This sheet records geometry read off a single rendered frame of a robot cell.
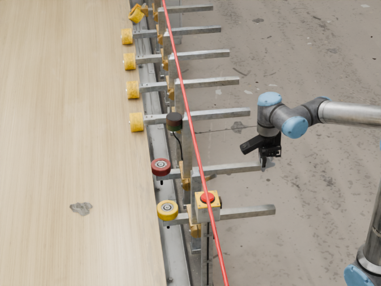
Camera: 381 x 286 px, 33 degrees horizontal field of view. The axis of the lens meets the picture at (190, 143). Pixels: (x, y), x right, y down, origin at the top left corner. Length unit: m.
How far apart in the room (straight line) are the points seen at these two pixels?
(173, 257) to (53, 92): 1.00
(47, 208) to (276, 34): 3.29
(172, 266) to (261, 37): 3.04
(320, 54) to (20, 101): 2.76
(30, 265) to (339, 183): 2.18
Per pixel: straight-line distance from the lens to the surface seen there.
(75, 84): 3.10
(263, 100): 2.44
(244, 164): 2.65
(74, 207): 2.44
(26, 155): 2.72
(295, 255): 3.48
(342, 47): 5.24
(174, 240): 2.67
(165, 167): 2.56
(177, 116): 2.39
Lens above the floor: 2.58
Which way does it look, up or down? 39 degrees down
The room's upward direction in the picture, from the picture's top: 1 degrees counter-clockwise
